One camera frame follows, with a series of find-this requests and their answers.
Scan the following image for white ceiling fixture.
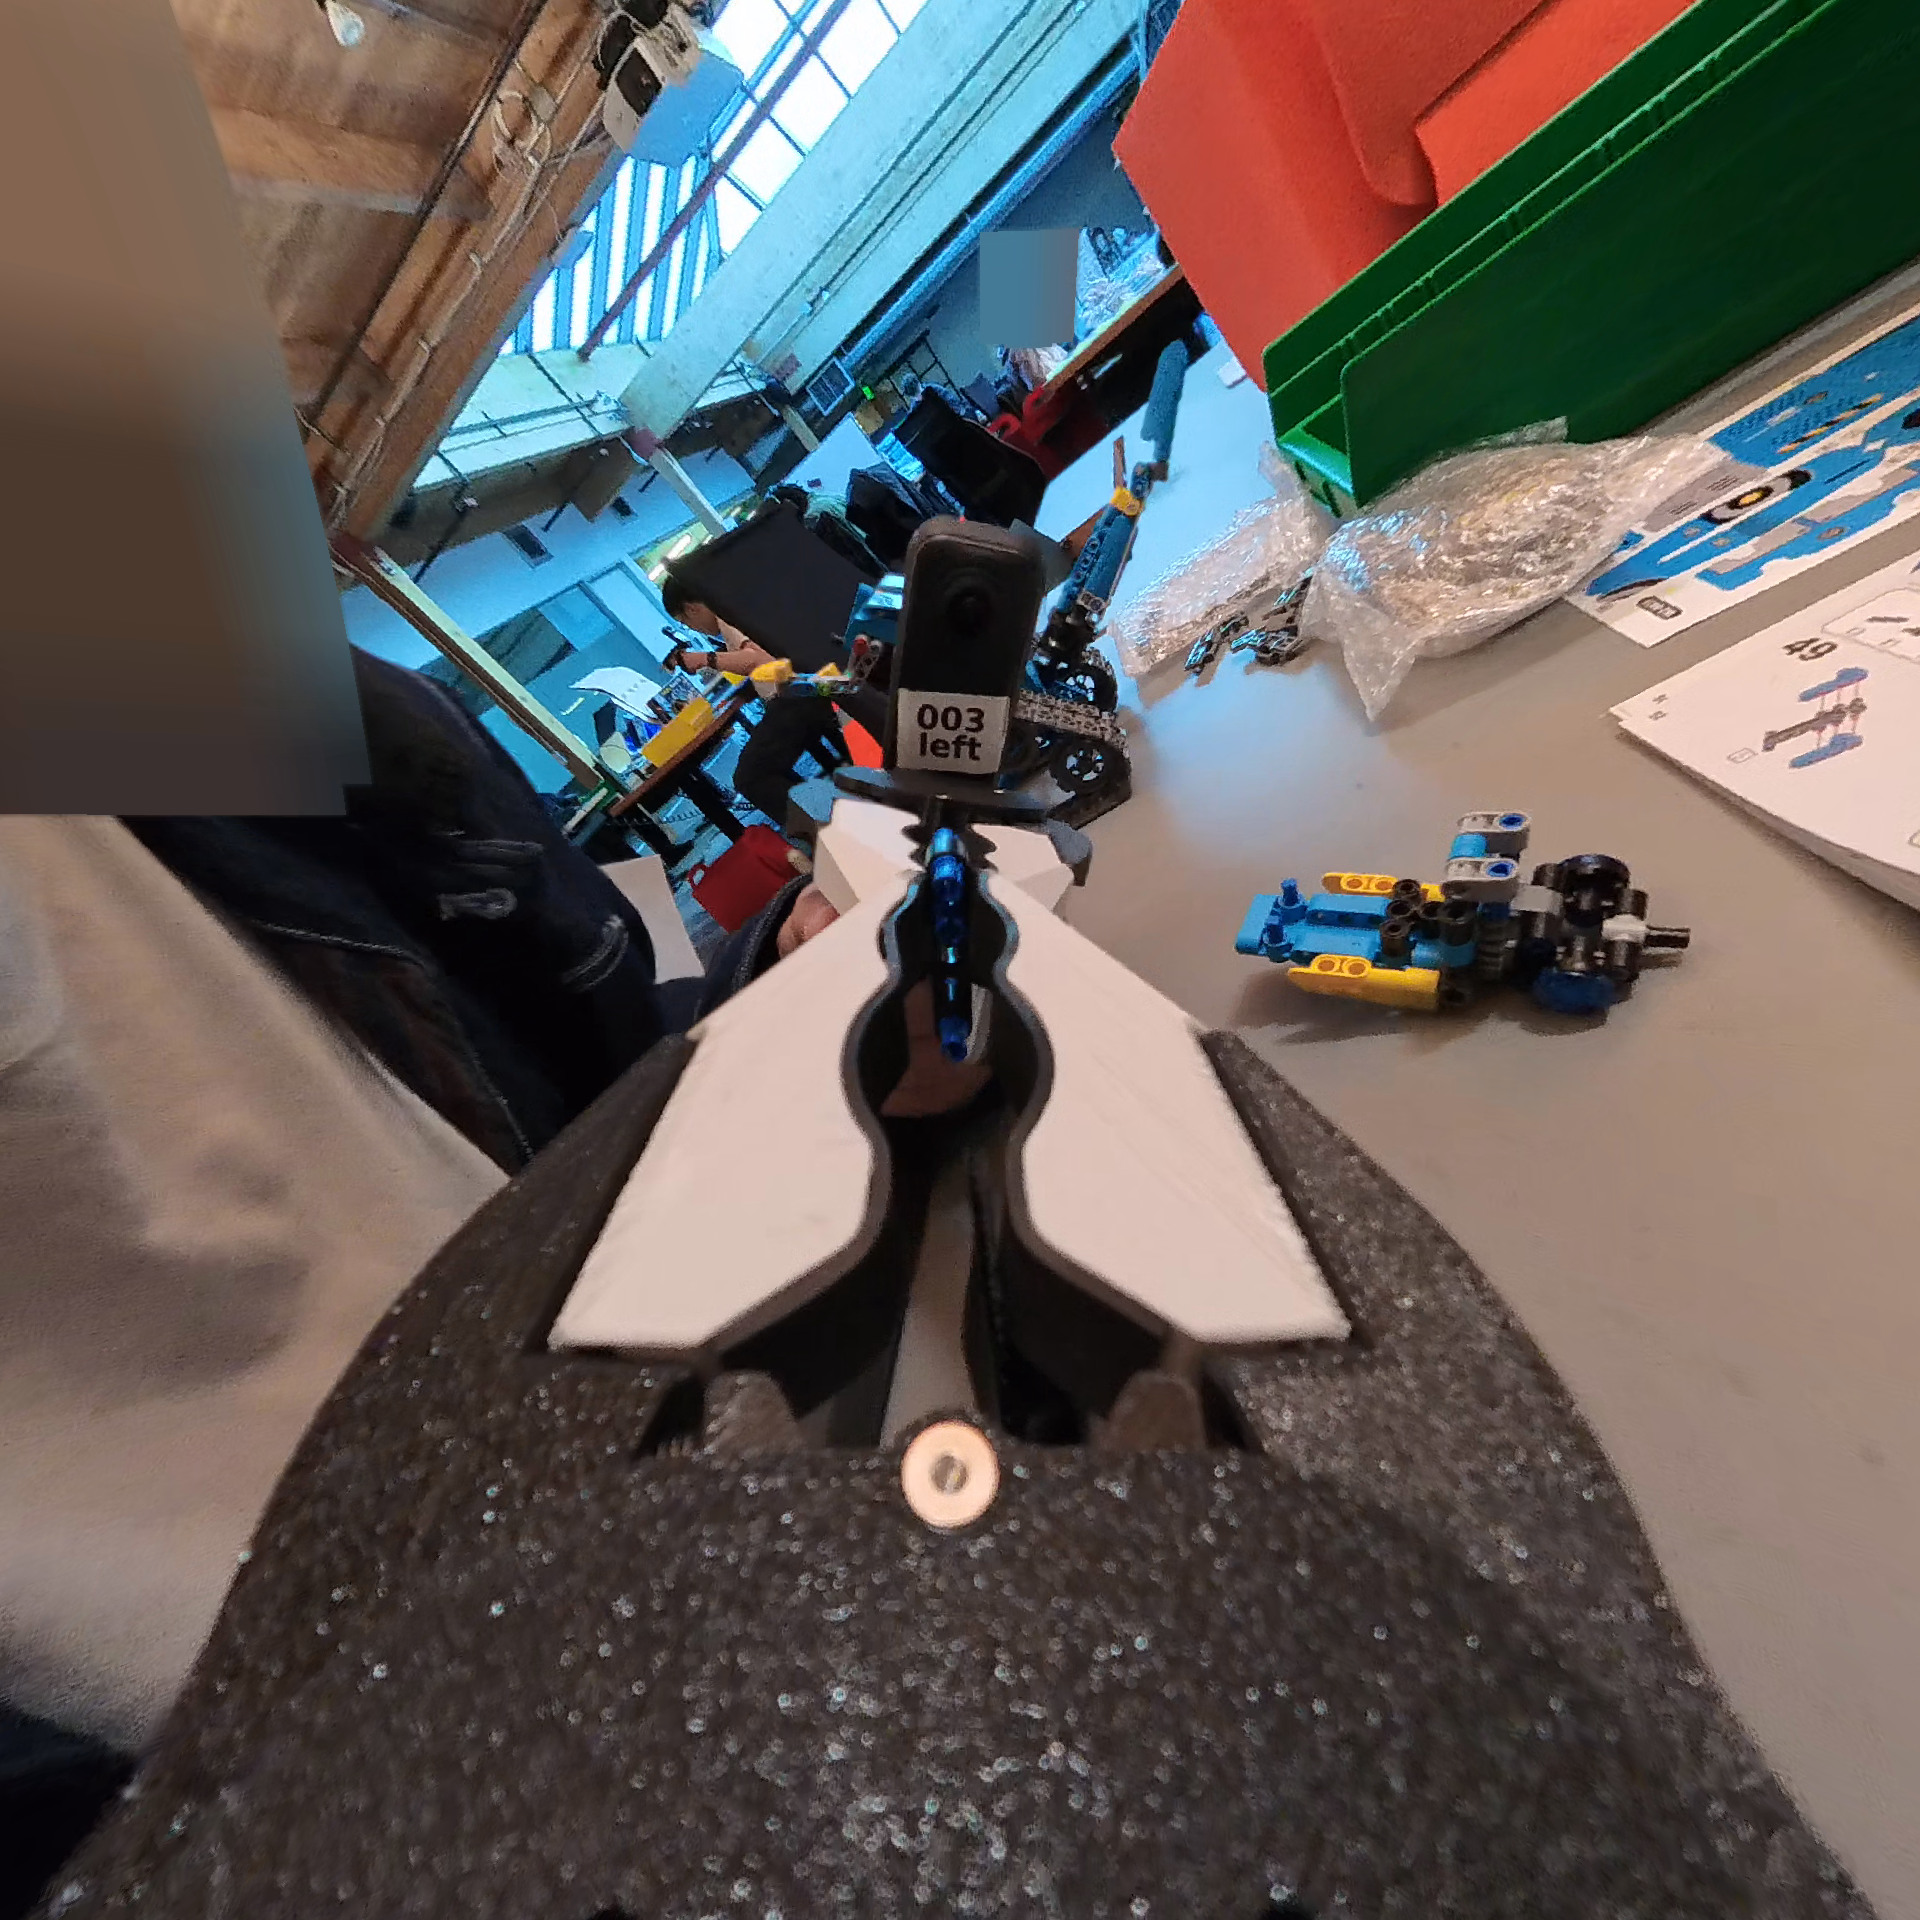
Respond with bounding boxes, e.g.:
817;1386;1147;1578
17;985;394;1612
593;0;707;151

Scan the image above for open instruction booklet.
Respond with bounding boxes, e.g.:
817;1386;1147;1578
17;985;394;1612
1610;545;1920;910

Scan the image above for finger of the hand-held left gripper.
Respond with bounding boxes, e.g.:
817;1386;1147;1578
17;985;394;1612
975;823;1083;916
810;799;925;910

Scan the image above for built blue robot model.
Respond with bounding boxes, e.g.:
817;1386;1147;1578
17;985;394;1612
751;345;1193;823

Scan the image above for red bag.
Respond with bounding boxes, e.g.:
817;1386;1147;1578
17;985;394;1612
691;823;803;932

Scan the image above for green plastic bin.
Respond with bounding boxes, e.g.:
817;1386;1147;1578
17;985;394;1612
1263;0;1920;513

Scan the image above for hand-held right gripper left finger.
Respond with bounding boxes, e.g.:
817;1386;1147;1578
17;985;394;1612
547;874;920;1355

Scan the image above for blue sticker sheet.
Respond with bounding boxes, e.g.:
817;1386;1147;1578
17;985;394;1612
1566;308;1920;649

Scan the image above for white shirt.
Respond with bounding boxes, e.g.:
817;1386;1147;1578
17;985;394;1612
0;818;513;1748

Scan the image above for blue yellow brick assembly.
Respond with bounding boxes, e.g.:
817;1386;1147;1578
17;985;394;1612
1234;810;1694;1019

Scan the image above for orange plastic bin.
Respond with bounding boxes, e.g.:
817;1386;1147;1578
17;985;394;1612
1113;0;1697;384

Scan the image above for black tilted panel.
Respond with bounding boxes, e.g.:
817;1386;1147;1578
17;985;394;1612
667;503;902;707

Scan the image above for crinkled clear plastic bag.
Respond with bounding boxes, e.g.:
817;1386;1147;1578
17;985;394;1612
1305;425;1728;721

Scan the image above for clear bag of track links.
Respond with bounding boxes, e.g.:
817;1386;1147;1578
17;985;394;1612
1109;486;1338;675

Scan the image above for grey desk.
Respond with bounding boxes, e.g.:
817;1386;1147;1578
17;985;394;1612
1034;283;1920;1920

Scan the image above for short black ridged beam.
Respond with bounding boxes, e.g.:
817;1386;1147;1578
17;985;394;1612
906;833;992;1058

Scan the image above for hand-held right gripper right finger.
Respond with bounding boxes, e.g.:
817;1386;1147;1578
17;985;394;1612
975;874;1355;1351

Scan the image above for striped skylight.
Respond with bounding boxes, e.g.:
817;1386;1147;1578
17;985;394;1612
509;0;932;353

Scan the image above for person's left hand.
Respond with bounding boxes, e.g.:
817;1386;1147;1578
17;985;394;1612
777;885;998;1119

